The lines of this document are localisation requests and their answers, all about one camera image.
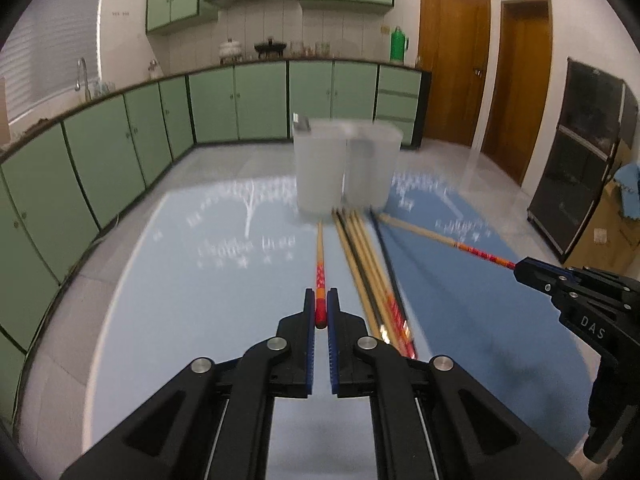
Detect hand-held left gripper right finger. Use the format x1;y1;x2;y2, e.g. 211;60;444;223
327;287;583;480

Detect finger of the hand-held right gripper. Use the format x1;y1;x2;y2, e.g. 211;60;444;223
514;257;576;306
567;267;640;294

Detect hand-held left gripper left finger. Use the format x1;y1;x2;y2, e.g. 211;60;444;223
59;287;317;480

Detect black chopstick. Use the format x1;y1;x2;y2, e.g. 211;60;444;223
369;208;411;333
337;210;392;347

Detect white plastic utensil holder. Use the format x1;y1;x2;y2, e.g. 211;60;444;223
291;116;405;217

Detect cardboard box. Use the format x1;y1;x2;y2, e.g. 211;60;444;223
562;137;640;281

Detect blue printed placemat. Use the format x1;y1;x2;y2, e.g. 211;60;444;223
367;167;597;463

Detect blue cloth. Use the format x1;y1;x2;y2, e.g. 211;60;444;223
614;162;640;221

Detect light blue placemat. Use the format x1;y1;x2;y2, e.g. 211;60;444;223
91;176;431;480

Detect black glass cabinet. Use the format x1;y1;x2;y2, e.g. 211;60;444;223
526;56;640;267

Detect wooden door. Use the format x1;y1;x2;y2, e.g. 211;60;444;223
481;0;555;186
417;0;493;147

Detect green drawer unit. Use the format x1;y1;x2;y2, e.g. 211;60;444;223
374;64;432;148

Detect green base cabinets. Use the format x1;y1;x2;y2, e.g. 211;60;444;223
0;57;381;401

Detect green thermos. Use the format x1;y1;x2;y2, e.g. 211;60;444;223
389;26;410;65

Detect row of glass jars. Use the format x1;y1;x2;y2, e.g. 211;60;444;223
290;41;333;58

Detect black wok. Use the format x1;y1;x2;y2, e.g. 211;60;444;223
254;37;290;60

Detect white pot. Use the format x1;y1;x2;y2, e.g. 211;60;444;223
218;37;243;63

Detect metal faucet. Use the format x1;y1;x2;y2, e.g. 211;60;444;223
75;57;92;101

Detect white window blind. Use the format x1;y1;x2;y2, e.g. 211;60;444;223
0;0;111;126

